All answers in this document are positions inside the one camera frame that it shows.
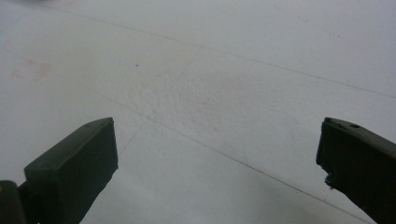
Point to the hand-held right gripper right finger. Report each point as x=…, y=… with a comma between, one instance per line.
x=361, y=165

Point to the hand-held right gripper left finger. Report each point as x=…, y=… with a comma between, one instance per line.
x=74, y=165

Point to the white table mat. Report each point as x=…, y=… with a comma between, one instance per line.
x=218, y=93

